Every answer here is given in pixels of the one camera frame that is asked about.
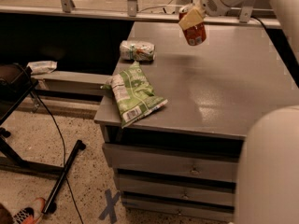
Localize grey metal railing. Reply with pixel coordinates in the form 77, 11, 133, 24
0, 0, 281, 30

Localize grey drawer cabinet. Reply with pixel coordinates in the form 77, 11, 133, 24
93, 21, 299, 223

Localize bottom grey drawer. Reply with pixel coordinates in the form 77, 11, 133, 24
121, 194, 234, 222

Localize black cable on floor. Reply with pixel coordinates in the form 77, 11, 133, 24
12, 63, 84, 224

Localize blue tape cross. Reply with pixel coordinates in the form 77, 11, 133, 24
99, 189, 121, 224

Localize black stand frame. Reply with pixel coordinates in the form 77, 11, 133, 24
0, 63, 86, 215

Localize middle grey drawer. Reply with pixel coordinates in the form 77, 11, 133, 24
114, 174, 235, 206

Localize black cable behind table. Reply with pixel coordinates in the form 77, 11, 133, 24
250, 16, 269, 31

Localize orange soda can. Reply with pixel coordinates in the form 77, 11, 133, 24
178, 4, 206, 46

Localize orange white sneaker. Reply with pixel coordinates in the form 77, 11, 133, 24
13, 197, 45, 224

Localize green chip bag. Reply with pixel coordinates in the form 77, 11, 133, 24
102, 62, 168, 128

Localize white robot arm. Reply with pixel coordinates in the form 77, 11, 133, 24
197, 0, 299, 224

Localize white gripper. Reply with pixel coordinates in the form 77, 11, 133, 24
178, 0, 245, 31

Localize top grey drawer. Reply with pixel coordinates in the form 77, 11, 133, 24
102, 143, 237, 182

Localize grey drawer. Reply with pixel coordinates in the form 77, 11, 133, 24
102, 143, 237, 182
121, 194, 234, 222
114, 174, 235, 206

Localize white crumpled packet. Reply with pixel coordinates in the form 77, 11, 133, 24
27, 61, 57, 75

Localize grey low shelf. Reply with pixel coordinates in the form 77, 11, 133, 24
33, 71, 109, 96

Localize white green lying can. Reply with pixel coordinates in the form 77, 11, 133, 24
120, 40, 155, 62

